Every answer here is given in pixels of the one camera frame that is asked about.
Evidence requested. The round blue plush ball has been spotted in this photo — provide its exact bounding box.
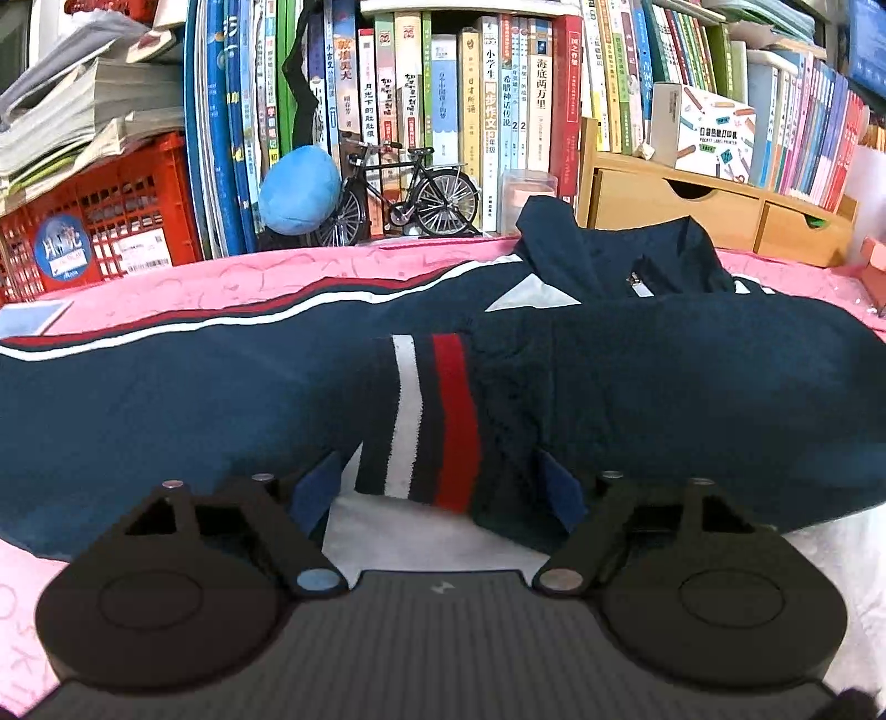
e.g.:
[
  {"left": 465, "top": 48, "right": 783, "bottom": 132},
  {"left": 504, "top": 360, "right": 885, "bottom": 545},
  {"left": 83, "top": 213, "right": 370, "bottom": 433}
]
[{"left": 259, "top": 145, "right": 342, "bottom": 235}]

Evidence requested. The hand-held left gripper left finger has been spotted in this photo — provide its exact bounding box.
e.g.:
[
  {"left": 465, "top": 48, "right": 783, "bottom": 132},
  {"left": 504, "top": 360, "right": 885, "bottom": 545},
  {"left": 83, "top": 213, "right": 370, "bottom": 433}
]
[{"left": 123, "top": 450, "right": 349, "bottom": 600}]

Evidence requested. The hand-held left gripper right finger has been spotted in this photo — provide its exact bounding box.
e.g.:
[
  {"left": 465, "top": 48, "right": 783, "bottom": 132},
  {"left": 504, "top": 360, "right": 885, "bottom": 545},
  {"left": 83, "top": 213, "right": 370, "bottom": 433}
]
[{"left": 532, "top": 446, "right": 757, "bottom": 598}]

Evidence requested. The large red plastic crate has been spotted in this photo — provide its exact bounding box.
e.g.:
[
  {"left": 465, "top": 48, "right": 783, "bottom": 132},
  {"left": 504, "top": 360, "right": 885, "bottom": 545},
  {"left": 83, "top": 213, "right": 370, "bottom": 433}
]
[{"left": 0, "top": 131, "right": 205, "bottom": 306}]

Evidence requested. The clear plastic container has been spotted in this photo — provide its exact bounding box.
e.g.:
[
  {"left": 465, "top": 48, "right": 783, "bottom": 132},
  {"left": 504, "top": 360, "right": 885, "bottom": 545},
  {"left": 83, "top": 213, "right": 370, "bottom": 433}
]
[{"left": 499, "top": 169, "right": 559, "bottom": 235}]

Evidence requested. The navy and white jacket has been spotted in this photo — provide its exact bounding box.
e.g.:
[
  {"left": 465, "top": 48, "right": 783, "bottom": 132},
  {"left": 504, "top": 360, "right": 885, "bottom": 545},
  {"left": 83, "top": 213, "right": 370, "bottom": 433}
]
[{"left": 0, "top": 195, "right": 886, "bottom": 693}]

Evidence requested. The dark blue printed board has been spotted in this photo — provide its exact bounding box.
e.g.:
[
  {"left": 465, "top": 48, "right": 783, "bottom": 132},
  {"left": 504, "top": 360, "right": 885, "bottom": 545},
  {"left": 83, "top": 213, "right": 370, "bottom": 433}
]
[{"left": 848, "top": 0, "right": 886, "bottom": 105}]

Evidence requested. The white box with pencil print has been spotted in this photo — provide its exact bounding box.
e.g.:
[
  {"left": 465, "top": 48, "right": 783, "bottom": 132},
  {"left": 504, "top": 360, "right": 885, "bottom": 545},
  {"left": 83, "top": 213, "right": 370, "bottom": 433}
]
[{"left": 651, "top": 83, "right": 757, "bottom": 184}]

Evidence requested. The pink wooden toy house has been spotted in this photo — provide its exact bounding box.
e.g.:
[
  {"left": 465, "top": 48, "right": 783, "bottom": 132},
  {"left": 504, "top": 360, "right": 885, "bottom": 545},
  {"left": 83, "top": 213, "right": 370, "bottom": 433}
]
[{"left": 858, "top": 237, "right": 886, "bottom": 309}]

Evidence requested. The black strap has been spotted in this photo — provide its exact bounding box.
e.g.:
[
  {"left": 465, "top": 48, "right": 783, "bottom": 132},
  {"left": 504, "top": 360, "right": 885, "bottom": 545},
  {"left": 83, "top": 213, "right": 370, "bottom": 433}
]
[{"left": 282, "top": 0, "right": 332, "bottom": 150}]

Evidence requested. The white paper sheet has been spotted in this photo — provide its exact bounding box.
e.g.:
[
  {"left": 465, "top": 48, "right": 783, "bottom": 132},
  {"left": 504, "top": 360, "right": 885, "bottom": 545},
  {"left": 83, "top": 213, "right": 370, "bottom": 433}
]
[{"left": 844, "top": 142, "right": 886, "bottom": 229}]

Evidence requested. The row of colourful upright books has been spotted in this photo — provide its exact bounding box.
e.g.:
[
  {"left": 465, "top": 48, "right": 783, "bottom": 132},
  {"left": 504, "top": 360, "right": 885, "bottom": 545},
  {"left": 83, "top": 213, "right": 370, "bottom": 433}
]
[{"left": 277, "top": 0, "right": 873, "bottom": 236}]

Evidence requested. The black model bicycle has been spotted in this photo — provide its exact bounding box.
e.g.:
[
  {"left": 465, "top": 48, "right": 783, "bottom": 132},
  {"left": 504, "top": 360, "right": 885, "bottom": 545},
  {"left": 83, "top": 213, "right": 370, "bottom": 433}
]
[{"left": 308, "top": 135, "right": 480, "bottom": 248}]

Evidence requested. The light blue notebook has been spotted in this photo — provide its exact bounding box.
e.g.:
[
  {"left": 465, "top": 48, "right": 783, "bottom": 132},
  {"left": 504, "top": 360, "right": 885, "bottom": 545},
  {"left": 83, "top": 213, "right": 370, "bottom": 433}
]
[{"left": 0, "top": 299, "right": 74, "bottom": 340}]

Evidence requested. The stack of paper booklets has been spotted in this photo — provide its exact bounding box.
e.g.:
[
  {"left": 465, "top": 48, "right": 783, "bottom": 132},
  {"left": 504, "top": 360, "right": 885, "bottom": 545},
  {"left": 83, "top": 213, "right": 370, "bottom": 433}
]
[{"left": 0, "top": 10, "right": 188, "bottom": 209}]

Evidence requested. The row of thin blue books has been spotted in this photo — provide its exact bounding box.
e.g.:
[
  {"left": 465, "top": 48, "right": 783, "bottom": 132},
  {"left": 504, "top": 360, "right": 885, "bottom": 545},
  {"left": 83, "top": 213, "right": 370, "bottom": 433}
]
[{"left": 183, "top": 0, "right": 292, "bottom": 257}]

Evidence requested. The wooden drawer organizer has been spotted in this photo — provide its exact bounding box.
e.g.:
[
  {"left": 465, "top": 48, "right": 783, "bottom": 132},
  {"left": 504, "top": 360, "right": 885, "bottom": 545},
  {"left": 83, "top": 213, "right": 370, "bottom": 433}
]
[{"left": 578, "top": 117, "right": 859, "bottom": 268}]

